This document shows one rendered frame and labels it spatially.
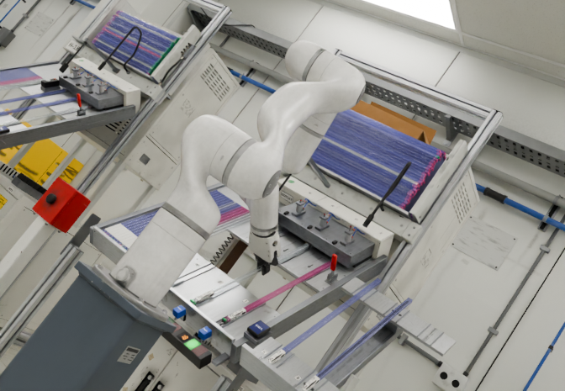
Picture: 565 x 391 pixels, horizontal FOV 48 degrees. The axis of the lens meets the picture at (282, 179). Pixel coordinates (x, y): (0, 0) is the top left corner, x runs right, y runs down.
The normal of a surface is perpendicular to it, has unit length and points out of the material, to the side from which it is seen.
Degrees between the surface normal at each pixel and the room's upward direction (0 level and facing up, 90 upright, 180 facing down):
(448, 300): 90
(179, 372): 90
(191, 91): 90
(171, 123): 90
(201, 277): 46
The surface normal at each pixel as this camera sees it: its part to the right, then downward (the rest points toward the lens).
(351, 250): 0.15, -0.88
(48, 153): 0.72, 0.41
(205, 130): -0.06, -0.39
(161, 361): -0.37, -0.45
